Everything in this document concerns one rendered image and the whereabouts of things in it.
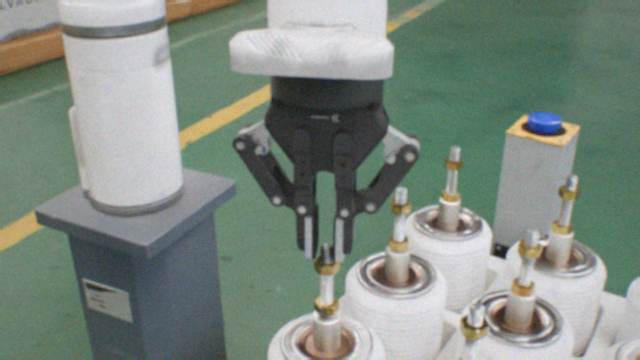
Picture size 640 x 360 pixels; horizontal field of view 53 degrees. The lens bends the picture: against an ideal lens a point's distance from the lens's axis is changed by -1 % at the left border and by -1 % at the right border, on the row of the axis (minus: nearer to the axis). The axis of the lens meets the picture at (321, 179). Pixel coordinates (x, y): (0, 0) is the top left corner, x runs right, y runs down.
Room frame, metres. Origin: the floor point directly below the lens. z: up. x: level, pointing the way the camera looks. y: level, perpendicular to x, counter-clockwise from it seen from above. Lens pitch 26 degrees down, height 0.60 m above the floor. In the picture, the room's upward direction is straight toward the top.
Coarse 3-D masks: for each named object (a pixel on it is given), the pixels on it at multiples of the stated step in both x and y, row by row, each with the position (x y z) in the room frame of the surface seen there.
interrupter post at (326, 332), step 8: (336, 312) 0.41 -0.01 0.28; (320, 320) 0.40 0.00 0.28; (328, 320) 0.40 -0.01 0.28; (336, 320) 0.40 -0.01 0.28; (320, 328) 0.40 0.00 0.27; (328, 328) 0.40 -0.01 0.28; (336, 328) 0.40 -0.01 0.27; (320, 336) 0.40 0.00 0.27; (328, 336) 0.40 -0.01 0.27; (336, 336) 0.40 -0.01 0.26; (320, 344) 0.40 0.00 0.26; (328, 344) 0.40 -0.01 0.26; (336, 344) 0.40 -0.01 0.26; (328, 352) 0.40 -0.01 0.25
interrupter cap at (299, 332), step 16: (304, 320) 0.43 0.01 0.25; (352, 320) 0.43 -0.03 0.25; (288, 336) 0.41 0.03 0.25; (304, 336) 0.42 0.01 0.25; (352, 336) 0.41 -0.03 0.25; (368, 336) 0.41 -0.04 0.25; (288, 352) 0.39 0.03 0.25; (304, 352) 0.40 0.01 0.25; (320, 352) 0.40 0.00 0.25; (336, 352) 0.40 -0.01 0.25; (352, 352) 0.39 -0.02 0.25; (368, 352) 0.39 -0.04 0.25
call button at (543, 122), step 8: (536, 112) 0.74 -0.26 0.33; (544, 112) 0.73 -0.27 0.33; (528, 120) 0.72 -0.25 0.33; (536, 120) 0.71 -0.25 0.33; (544, 120) 0.71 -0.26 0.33; (552, 120) 0.71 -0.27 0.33; (560, 120) 0.71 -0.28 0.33; (536, 128) 0.71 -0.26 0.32; (544, 128) 0.70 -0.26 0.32; (552, 128) 0.70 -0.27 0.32
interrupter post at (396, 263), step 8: (408, 248) 0.51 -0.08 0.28; (392, 256) 0.50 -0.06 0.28; (400, 256) 0.49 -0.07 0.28; (408, 256) 0.50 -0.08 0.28; (392, 264) 0.50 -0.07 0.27; (400, 264) 0.49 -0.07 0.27; (408, 264) 0.50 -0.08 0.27; (392, 272) 0.49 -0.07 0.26; (400, 272) 0.49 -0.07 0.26; (392, 280) 0.49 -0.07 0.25; (400, 280) 0.49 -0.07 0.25
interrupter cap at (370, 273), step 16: (368, 256) 0.53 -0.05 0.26; (384, 256) 0.53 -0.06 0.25; (416, 256) 0.53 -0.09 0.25; (368, 272) 0.50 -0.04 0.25; (384, 272) 0.51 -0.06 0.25; (416, 272) 0.51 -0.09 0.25; (432, 272) 0.50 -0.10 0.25; (368, 288) 0.48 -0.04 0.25; (384, 288) 0.48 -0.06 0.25; (400, 288) 0.48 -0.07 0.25; (416, 288) 0.48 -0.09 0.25; (432, 288) 0.48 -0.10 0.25
